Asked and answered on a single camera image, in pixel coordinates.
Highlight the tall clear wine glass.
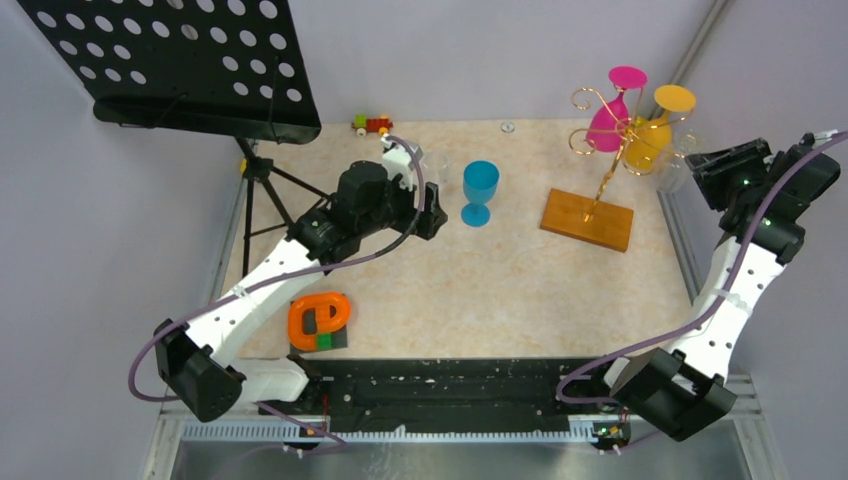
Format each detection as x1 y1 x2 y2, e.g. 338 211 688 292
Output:
423 151 450 188

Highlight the patterned clear glass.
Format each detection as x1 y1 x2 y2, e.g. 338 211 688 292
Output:
653 129 701 194

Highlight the blue wine glass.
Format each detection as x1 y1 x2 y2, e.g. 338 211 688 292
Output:
460 160 500 228

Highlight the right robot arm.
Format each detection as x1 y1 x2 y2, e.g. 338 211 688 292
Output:
586 131 847 442

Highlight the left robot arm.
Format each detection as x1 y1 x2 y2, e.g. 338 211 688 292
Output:
152 160 447 422

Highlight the yellow wine glass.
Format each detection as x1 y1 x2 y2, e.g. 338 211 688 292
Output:
623 84 697 176

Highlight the wooden gold wine glass rack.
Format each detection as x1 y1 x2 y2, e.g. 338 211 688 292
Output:
540 88 654 252

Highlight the pink wine glass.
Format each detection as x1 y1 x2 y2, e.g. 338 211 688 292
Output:
585 65 648 153

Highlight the red green toy train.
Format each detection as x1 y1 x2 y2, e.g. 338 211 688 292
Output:
351 114 394 137

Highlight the orange tape dispenser toy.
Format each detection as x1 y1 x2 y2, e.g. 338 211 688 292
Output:
287 292 352 354

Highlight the grey corner pipe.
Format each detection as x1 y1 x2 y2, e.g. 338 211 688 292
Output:
666 0 735 85

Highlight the black perforated music stand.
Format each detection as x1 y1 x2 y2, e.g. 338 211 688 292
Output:
1 1 321 275

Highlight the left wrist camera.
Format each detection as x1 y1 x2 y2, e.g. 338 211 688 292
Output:
380 133 424 192

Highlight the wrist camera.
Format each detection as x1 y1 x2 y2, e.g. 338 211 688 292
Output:
380 133 424 192
799 130 840 149

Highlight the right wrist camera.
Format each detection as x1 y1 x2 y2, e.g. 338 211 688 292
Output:
799 130 840 149

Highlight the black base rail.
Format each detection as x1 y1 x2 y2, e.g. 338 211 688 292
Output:
264 358 619 435

